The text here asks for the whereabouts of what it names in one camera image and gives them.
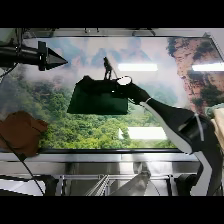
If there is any dark green shirt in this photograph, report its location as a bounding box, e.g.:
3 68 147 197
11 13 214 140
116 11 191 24
67 75 130 116

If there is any brown garment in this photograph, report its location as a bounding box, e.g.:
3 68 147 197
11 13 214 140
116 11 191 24
0 110 50 158

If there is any silver frame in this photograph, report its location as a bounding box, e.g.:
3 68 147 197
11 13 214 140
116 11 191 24
0 27 224 197

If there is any black cable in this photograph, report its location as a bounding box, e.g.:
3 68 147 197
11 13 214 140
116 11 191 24
0 133 46 197

